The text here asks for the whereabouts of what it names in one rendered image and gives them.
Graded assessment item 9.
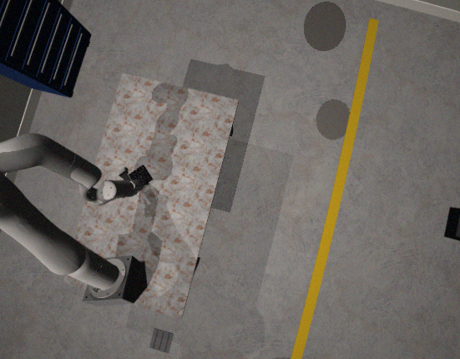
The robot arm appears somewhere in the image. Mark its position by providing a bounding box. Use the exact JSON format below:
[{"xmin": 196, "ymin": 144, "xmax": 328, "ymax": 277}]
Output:
[{"xmin": 0, "ymin": 134, "xmax": 134, "ymax": 298}]

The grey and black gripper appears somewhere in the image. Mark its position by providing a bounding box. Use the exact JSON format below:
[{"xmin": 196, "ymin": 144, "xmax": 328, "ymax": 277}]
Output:
[{"xmin": 129, "ymin": 177, "xmax": 149, "ymax": 197}]

